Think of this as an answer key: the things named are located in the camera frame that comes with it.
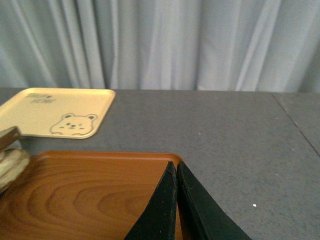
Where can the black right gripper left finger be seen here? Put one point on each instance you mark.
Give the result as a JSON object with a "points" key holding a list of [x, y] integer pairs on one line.
{"points": [[158, 220]]}

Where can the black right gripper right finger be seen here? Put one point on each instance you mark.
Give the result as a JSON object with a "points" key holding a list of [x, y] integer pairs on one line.
{"points": [[201, 218]]}

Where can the bread slice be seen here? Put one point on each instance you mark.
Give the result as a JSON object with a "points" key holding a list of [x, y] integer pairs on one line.
{"points": [[9, 136], [12, 163]]}

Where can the brown wooden tray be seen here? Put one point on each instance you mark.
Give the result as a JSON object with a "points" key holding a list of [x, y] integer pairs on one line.
{"points": [[80, 195]]}

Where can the yellow bear tray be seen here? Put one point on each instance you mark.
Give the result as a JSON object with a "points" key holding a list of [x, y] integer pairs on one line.
{"points": [[69, 113]]}

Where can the grey pleated curtain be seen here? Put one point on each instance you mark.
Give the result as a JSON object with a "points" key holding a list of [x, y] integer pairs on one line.
{"points": [[220, 45]]}

